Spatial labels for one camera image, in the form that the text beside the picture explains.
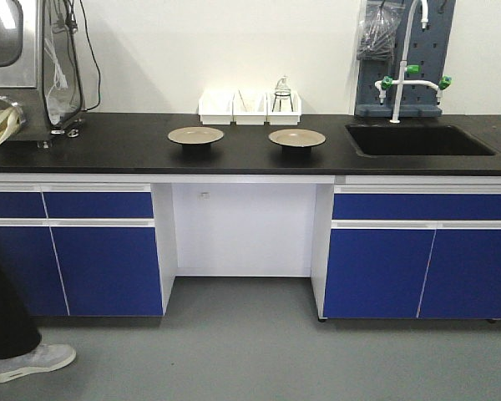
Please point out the beige round plate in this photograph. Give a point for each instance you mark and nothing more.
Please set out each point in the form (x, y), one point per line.
(196, 137)
(297, 139)

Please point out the middle white storage bin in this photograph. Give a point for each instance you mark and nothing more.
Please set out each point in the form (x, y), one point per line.
(256, 102)

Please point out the white storage bin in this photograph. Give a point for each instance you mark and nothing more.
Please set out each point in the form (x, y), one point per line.
(256, 102)
(216, 107)
(289, 118)

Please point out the blue drawer right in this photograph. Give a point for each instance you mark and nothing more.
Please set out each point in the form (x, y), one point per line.
(416, 207)

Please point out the blue drawer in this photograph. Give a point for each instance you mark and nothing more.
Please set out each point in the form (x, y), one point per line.
(416, 207)
(21, 205)
(87, 205)

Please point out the right white storage bin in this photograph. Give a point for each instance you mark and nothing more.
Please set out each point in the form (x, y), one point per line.
(289, 118)

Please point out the left white storage bin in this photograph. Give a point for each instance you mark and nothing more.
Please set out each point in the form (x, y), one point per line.
(216, 107)

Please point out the glass alcohol lamp flask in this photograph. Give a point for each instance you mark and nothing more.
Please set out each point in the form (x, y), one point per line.
(282, 90)

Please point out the black lab sink basin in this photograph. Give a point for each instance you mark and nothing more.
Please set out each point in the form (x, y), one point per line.
(442, 140)

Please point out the blue cabinet door right inner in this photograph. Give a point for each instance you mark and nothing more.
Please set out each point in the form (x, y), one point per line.
(376, 273)

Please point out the blue cabinet door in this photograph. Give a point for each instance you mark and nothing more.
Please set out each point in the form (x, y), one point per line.
(28, 258)
(109, 271)
(463, 280)
(376, 273)

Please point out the blue-grey pegboard drying rack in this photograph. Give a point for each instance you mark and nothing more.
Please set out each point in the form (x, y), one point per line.
(367, 98)

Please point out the white lab faucet green knobs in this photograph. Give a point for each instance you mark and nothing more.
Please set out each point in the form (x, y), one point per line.
(419, 83)

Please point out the plastic bag of tools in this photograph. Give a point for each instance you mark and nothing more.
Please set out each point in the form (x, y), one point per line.
(378, 30)

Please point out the blue cabinet door far left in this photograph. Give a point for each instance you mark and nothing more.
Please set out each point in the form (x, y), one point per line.
(28, 258)

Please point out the blue cabinet door right outer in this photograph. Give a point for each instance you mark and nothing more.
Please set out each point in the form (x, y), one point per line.
(463, 280)

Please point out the blue drawer far left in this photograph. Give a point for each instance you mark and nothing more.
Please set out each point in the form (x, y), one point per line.
(21, 205)

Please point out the grey white sneaker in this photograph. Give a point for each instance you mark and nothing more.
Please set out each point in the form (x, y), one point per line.
(45, 358)

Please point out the white rubber glove sleeve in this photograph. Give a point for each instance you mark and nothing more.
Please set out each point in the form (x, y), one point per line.
(12, 118)

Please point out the stainless steel lab cabinet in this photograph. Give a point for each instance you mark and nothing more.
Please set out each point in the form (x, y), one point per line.
(39, 68)

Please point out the person leg black trousers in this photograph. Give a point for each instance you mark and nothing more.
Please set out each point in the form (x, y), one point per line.
(19, 334)

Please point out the black wire tripod stand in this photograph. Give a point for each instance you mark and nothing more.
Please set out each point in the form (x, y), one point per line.
(282, 102)

